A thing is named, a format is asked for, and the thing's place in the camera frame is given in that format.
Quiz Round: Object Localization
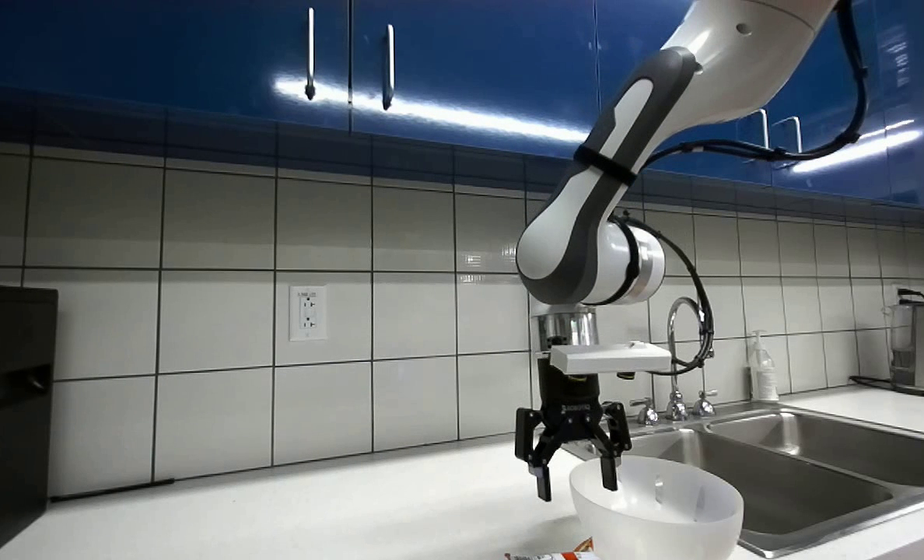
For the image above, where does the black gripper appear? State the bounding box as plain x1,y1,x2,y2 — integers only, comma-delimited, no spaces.
510,362,633,508

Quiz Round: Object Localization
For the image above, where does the translucent white plastic bowl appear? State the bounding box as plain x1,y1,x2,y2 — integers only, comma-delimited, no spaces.
567,451,746,560

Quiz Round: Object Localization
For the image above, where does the stainless steel double sink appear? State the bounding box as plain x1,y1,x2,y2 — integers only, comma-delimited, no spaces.
562,401,924,560

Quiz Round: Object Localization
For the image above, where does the small brown item on counter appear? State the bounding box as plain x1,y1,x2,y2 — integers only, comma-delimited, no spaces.
558,536,601,560

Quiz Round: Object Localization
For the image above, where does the chrome gooseneck faucet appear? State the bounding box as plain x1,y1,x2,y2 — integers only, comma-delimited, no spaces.
661,291,714,422

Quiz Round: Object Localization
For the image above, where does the clear pump soap bottle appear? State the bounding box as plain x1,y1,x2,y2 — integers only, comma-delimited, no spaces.
746,330,785,407

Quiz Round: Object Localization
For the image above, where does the black coffee machine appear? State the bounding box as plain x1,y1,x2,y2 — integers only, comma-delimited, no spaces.
0,283,63,560

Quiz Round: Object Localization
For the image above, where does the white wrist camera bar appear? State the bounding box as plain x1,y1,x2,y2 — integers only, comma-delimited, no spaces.
544,338,678,379

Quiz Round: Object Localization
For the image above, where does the white wall outlet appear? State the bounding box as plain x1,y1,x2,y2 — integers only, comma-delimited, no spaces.
287,283,334,344

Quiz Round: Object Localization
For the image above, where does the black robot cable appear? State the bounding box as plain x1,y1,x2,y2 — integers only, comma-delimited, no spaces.
610,0,870,379

